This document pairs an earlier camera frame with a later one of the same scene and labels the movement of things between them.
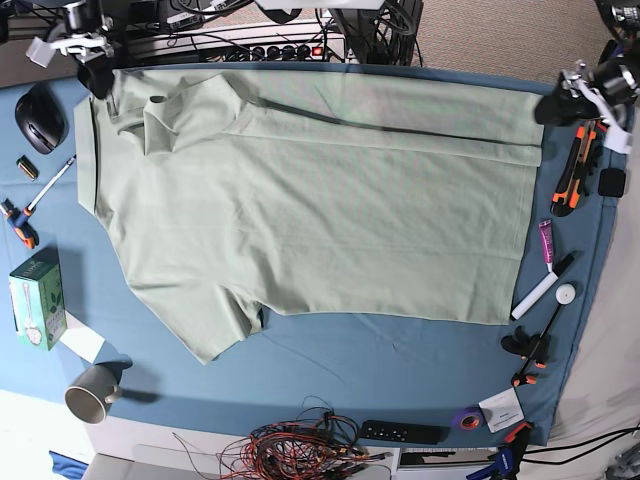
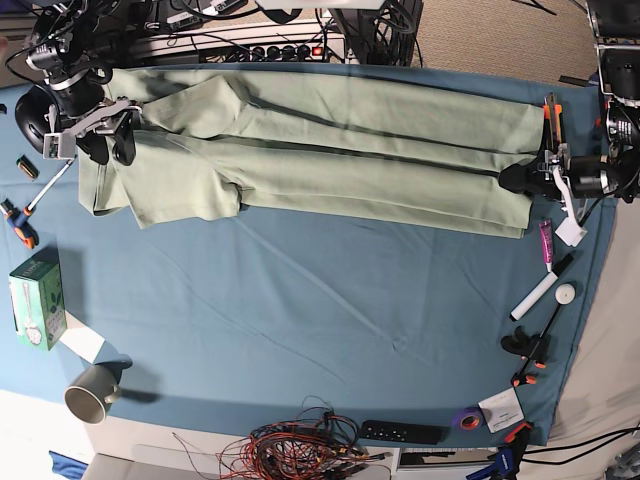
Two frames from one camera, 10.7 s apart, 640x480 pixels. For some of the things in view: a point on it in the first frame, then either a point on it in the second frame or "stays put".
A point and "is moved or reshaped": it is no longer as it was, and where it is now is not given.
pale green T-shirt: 230,194 is moved or reshaped
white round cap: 565,294 stays put
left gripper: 579,100 -> 553,172
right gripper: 97,73 -> 124,147
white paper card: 502,410 stays put
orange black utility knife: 567,192 -> 553,132
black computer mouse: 42,119 stays put
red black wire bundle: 318,442 stays put
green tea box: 38,300 stays put
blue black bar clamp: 507,458 stays put
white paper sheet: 80,339 stays put
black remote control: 402,432 stays put
